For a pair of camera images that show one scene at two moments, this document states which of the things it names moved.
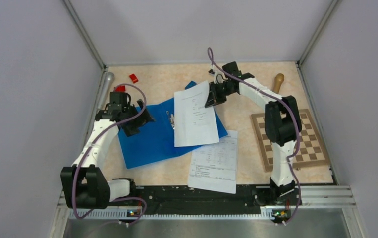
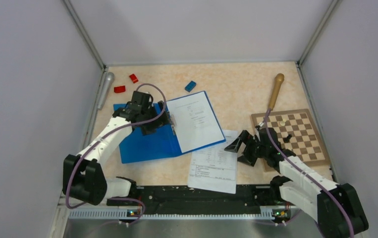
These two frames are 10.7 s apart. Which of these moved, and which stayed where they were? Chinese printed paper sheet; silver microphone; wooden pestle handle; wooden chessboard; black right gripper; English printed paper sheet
Moved: English printed paper sheet; black right gripper
Stayed: wooden chessboard; wooden pestle handle; Chinese printed paper sheet; silver microphone
